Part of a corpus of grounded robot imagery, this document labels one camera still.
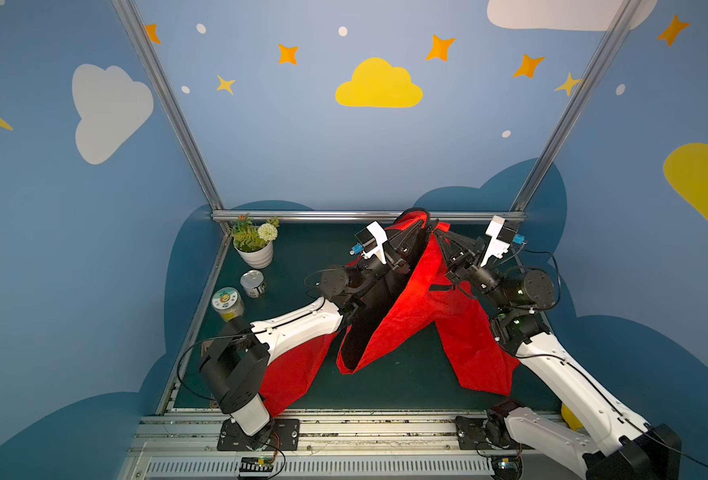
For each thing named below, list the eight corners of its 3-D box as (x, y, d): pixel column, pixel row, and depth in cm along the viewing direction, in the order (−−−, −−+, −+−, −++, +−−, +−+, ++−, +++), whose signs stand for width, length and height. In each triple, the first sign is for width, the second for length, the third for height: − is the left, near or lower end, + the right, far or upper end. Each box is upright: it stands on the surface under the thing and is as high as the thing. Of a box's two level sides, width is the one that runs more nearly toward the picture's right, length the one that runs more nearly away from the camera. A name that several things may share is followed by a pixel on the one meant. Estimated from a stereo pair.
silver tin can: (241, 297, 101) (236, 288, 97) (247, 278, 106) (243, 269, 102) (263, 297, 101) (259, 288, 97) (268, 278, 106) (264, 269, 102)
